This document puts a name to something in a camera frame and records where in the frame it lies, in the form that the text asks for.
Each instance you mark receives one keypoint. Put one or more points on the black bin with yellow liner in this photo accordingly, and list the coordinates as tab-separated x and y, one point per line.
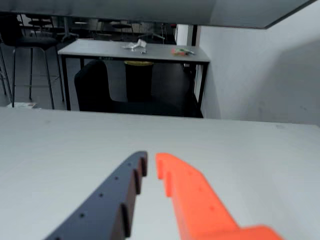
138	80

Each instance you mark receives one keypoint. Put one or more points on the orange and green packet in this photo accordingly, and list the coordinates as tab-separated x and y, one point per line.
181	51

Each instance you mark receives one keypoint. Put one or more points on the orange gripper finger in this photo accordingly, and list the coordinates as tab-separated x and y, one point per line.
197	200

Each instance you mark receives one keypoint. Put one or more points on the grey table with black legs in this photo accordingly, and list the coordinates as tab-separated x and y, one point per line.
100	48

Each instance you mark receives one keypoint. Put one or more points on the papers on floor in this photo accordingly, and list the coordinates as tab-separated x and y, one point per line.
22	105

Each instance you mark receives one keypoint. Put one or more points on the crumpled white paper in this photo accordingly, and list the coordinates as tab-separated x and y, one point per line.
135	45

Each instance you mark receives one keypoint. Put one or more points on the black bar stool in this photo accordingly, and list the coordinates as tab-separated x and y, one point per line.
27	41

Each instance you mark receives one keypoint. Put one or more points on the black office chair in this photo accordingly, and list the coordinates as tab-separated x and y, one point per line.
92	85

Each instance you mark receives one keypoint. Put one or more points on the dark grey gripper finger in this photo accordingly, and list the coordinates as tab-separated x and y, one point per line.
105	205

